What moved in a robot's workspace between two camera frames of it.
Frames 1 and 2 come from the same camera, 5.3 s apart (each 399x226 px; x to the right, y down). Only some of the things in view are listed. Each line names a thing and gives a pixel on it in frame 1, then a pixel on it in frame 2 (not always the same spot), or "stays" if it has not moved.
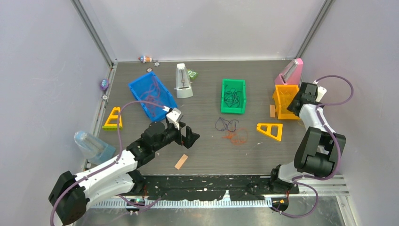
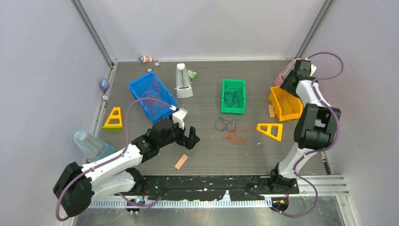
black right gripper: x=290 y=108 to x=285 y=83
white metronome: x=183 y=86 stays
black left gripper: x=187 y=141 stays
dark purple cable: x=231 y=97 stays
